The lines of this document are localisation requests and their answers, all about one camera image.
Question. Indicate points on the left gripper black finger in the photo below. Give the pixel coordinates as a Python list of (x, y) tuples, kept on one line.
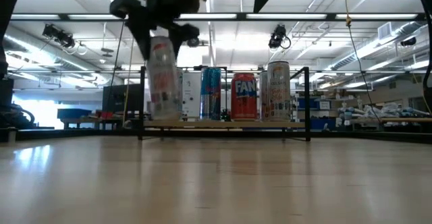
[(184, 33), (135, 15)]

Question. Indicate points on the white Celsius Peach Vibe can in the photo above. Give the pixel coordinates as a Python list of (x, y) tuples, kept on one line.
[(163, 89)]

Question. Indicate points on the silver blue Red Bull can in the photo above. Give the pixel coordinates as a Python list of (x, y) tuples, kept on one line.
[(211, 94)]

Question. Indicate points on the orange Fanta can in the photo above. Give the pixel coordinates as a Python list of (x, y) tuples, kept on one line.
[(243, 99)]

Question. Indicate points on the white Celsius Tropical Vibe can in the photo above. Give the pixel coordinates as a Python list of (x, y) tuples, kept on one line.
[(279, 96), (264, 99)]

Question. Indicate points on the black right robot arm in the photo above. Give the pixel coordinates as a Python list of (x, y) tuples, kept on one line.
[(428, 48)]

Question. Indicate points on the white panel box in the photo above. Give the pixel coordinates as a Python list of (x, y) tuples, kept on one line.
[(191, 96)]

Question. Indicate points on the black cabinet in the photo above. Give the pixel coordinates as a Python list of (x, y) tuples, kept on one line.
[(118, 99)]

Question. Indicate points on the wooden workbench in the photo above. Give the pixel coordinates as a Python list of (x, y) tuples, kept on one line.
[(101, 120), (411, 120)]

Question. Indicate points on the blue storage bin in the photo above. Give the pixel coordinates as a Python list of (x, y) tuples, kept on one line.
[(318, 123), (305, 103), (72, 113)]

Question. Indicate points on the black ceiling speaker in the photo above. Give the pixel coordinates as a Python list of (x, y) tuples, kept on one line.
[(408, 42)]

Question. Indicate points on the pile of white items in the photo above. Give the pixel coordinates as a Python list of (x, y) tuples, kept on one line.
[(381, 111)]

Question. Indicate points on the round black ceiling camera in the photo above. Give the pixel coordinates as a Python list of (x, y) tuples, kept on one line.
[(194, 42)]

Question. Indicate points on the wooden shelf with black frame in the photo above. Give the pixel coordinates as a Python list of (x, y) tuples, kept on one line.
[(222, 124)]

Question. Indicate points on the small grey metal post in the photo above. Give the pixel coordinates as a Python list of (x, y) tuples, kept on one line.
[(11, 134)]

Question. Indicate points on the black aluminium table frame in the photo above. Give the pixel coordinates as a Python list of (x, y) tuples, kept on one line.
[(371, 136)]

